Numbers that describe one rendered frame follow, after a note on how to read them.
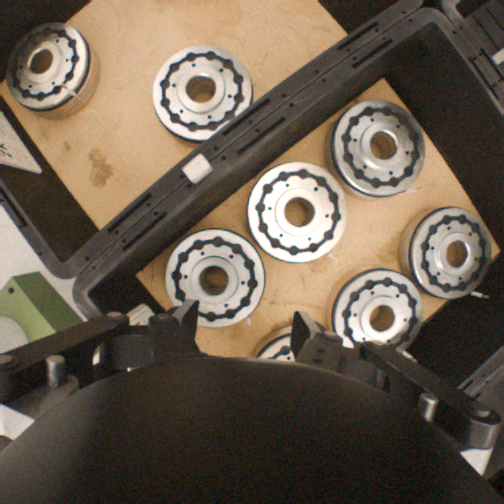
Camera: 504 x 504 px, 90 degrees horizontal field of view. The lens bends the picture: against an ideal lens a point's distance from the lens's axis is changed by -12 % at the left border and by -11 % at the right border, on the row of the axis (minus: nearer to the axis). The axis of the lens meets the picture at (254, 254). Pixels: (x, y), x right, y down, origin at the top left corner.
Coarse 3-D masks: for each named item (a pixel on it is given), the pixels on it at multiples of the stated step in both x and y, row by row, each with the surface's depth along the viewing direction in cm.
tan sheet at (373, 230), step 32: (384, 96) 31; (320, 128) 31; (288, 160) 31; (320, 160) 31; (416, 192) 31; (448, 192) 32; (224, 224) 31; (352, 224) 32; (384, 224) 32; (160, 256) 31; (352, 256) 32; (384, 256) 32; (160, 288) 32; (288, 288) 32; (320, 288) 32; (256, 320) 32; (288, 320) 32; (320, 320) 32; (224, 352) 32
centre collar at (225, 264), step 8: (208, 256) 28; (216, 256) 28; (200, 264) 28; (208, 264) 28; (216, 264) 28; (224, 264) 28; (232, 264) 28; (192, 272) 28; (200, 272) 28; (232, 272) 28; (192, 280) 28; (232, 280) 28; (192, 288) 28; (200, 288) 28; (232, 288) 28; (200, 296) 28; (208, 296) 28; (216, 296) 28; (224, 296) 28
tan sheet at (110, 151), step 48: (96, 0) 29; (144, 0) 29; (192, 0) 29; (240, 0) 29; (288, 0) 29; (96, 48) 29; (144, 48) 30; (240, 48) 30; (288, 48) 30; (96, 96) 30; (144, 96) 30; (48, 144) 30; (96, 144) 30; (144, 144) 30; (96, 192) 31
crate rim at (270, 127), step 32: (384, 32) 20; (416, 32) 21; (448, 32) 20; (352, 64) 21; (480, 64) 21; (320, 96) 21; (256, 128) 21; (224, 160) 21; (192, 192) 21; (160, 224) 21; (128, 256) 22
